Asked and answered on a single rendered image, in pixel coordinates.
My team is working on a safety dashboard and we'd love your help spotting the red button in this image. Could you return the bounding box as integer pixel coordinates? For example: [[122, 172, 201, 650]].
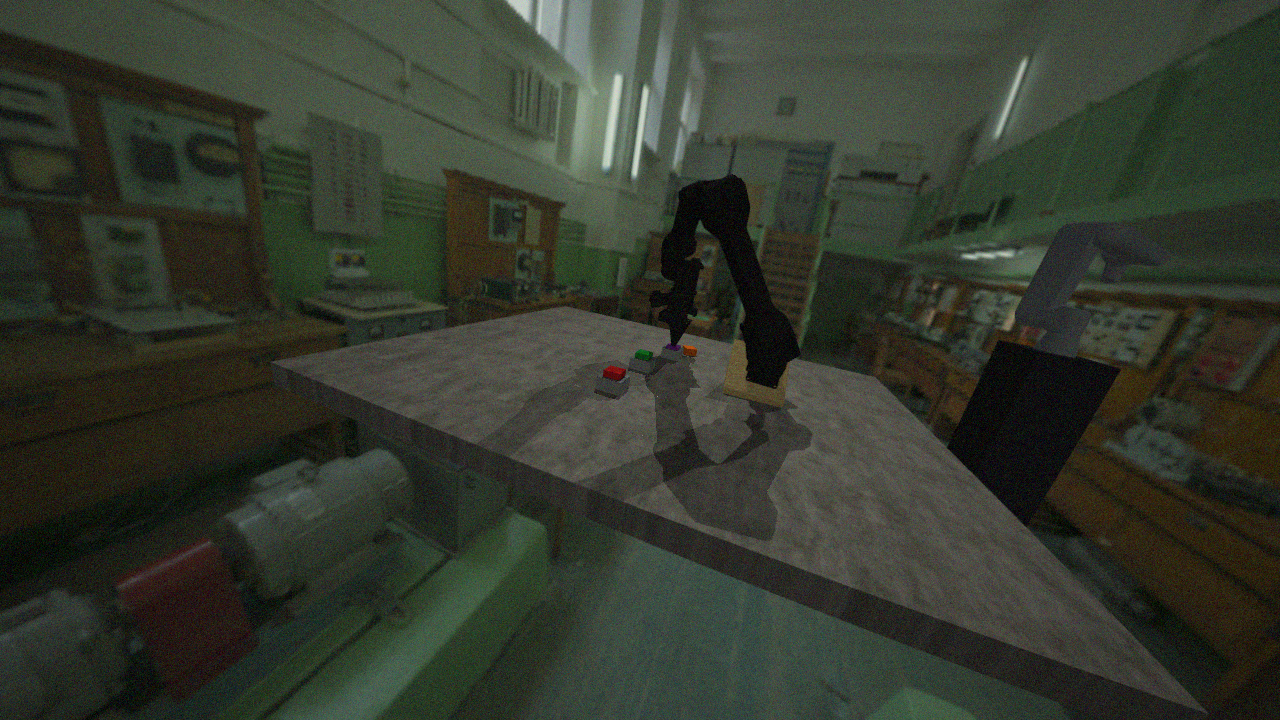
[[595, 366, 630, 396]]

